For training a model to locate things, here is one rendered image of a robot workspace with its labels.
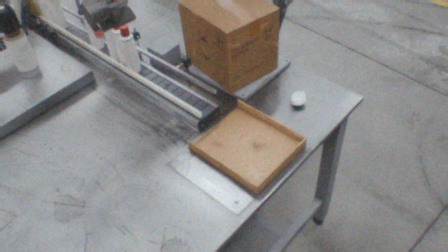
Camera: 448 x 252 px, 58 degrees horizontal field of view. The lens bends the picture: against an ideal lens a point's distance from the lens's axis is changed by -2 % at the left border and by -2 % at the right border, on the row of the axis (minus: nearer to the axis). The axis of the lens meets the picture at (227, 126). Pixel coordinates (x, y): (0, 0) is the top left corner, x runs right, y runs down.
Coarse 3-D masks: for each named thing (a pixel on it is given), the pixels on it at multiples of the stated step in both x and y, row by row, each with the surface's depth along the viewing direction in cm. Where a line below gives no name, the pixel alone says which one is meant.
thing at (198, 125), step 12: (60, 36) 187; (72, 48) 185; (96, 60) 173; (108, 72) 172; (120, 72) 165; (132, 84) 163; (180, 84) 158; (144, 96) 160; (156, 96) 154; (168, 108) 152; (192, 120) 144; (204, 120) 145
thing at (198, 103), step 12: (72, 24) 193; (84, 36) 185; (84, 48) 179; (108, 48) 177; (144, 72) 164; (156, 72) 163; (144, 84) 159; (156, 84) 158; (168, 84) 158; (180, 96) 153; (192, 96) 152; (180, 108) 148; (204, 108) 147; (216, 108) 147
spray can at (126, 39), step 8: (120, 32) 151; (128, 32) 151; (120, 40) 153; (128, 40) 152; (128, 48) 154; (128, 56) 157; (136, 56) 159; (128, 64) 160; (136, 64) 160; (136, 72) 163
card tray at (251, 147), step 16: (240, 112) 152; (256, 112) 148; (224, 128) 146; (240, 128) 146; (256, 128) 145; (272, 128) 145; (288, 128) 140; (192, 144) 137; (208, 144) 141; (224, 144) 141; (240, 144) 141; (256, 144) 140; (272, 144) 140; (288, 144) 139; (304, 144) 138; (208, 160) 136; (224, 160) 136; (240, 160) 136; (256, 160) 135; (272, 160) 135; (288, 160) 133; (240, 176) 127; (256, 176) 131; (272, 176) 129; (256, 192) 126
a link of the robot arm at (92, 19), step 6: (84, 0) 112; (90, 0) 113; (96, 0) 113; (102, 0) 114; (84, 6) 112; (90, 6) 112; (96, 6) 112; (102, 6) 113; (84, 12) 114; (90, 12) 111; (96, 12) 112; (102, 12) 113; (108, 12) 114; (90, 18) 113; (96, 18) 113; (102, 18) 114; (90, 24) 115
